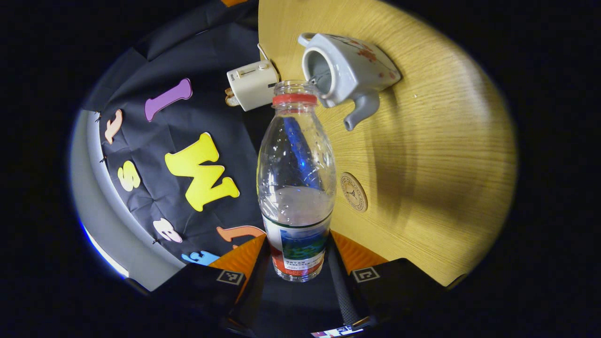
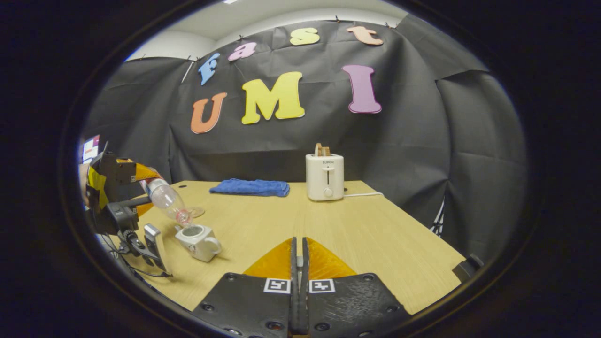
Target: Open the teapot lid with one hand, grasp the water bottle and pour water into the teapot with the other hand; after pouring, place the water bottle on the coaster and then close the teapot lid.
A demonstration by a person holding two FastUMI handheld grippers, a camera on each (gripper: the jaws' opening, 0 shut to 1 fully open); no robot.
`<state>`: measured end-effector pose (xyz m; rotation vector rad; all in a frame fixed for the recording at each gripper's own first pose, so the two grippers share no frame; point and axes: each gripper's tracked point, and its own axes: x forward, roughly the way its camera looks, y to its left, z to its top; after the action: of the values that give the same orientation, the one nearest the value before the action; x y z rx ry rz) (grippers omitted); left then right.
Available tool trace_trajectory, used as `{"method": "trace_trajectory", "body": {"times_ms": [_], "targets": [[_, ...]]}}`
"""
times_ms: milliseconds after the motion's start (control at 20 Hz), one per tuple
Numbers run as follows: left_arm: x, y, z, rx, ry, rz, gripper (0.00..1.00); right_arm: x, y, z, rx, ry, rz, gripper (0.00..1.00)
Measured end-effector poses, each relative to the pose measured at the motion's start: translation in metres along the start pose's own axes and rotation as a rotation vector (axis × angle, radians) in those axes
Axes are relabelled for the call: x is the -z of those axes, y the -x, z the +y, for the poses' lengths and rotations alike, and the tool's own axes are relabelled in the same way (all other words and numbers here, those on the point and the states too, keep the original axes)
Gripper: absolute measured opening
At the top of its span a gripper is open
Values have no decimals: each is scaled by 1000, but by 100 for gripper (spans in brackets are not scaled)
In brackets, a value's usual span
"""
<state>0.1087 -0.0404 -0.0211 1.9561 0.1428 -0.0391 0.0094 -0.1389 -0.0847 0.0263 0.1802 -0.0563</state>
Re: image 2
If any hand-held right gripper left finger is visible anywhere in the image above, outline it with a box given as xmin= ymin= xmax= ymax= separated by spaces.
xmin=193 ymin=237 xmax=300 ymax=338

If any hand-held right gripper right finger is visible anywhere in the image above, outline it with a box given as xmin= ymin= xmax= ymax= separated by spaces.
xmin=302 ymin=237 xmax=412 ymax=338

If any clear plastic water bottle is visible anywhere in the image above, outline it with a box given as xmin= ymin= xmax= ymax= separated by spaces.
xmin=141 ymin=178 xmax=194 ymax=227

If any white teacup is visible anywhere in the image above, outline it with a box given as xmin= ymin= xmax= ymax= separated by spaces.
xmin=175 ymin=224 xmax=222 ymax=262

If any computer monitor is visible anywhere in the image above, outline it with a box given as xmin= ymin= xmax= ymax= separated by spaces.
xmin=82 ymin=135 xmax=100 ymax=164

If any blue towel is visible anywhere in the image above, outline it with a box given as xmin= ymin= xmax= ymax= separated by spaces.
xmin=209 ymin=178 xmax=290 ymax=198

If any white toaster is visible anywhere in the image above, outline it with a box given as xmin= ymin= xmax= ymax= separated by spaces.
xmin=306 ymin=153 xmax=345 ymax=201

